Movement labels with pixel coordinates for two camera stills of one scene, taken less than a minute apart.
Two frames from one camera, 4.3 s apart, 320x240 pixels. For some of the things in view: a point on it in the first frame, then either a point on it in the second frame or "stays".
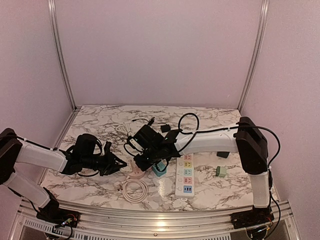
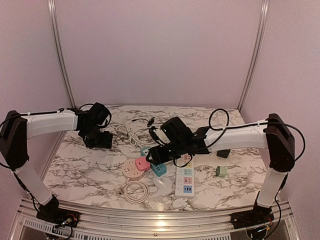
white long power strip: (184, 176) stays
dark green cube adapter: (224, 154) stays
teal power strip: (160, 165) stays
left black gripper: (111, 165) -> (105, 143)
